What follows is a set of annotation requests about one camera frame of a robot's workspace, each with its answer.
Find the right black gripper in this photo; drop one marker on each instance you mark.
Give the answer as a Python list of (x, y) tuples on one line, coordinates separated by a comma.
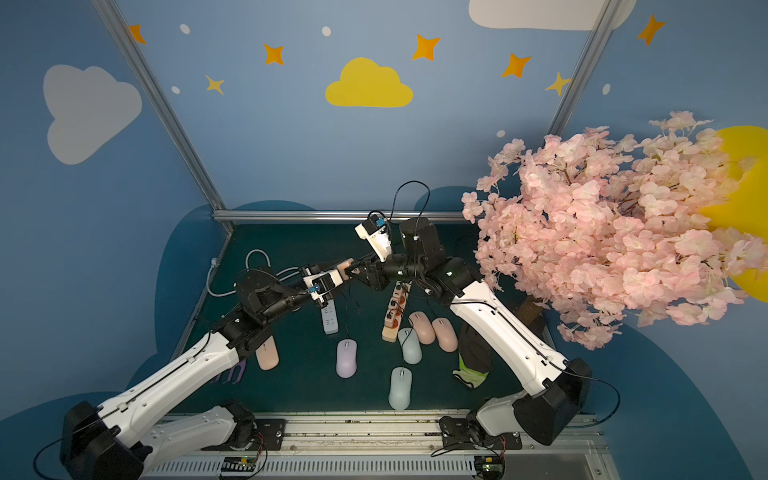
[(377, 269)]

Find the white power strip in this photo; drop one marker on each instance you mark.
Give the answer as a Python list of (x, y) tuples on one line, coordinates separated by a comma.
[(329, 318)]

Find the pink charger adapter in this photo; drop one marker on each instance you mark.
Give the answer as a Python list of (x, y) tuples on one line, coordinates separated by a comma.
[(343, 270)]

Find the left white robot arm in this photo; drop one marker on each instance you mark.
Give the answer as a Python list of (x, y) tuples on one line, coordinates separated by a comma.
[(124, 437)]

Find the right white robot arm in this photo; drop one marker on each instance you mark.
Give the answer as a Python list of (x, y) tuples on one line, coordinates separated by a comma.
[(554, 388)]

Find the pink mouse near strip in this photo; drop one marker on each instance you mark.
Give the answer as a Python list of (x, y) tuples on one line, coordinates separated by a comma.
[(423, 328)]

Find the cream red power strip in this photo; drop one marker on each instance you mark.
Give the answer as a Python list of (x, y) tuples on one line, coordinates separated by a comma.
[(395, 311)]

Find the purple pink garden fork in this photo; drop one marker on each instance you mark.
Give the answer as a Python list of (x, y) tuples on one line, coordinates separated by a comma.
[(232, 376)]

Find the black green work glove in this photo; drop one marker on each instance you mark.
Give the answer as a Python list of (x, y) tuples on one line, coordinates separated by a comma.
[(474, 358)]

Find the pink cherry blossom tree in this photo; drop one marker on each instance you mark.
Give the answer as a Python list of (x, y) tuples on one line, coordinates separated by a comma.
[(596, 229)]

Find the beige pink wireless mouse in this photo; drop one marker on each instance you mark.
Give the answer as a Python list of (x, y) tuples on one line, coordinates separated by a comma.
[(267, 354)]

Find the aluminium frame rail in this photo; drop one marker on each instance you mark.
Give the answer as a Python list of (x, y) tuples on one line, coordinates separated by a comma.
[(324, 217)]

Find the purple wireless mouse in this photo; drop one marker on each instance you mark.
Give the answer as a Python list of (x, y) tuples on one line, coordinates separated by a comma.
[(346, 358)]

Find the light green wireless mouse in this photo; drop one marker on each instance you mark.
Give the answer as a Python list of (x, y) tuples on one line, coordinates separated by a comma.
[(400, 388)]

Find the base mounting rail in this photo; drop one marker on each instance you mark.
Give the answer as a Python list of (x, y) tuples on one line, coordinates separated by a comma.
[(417, 444)]

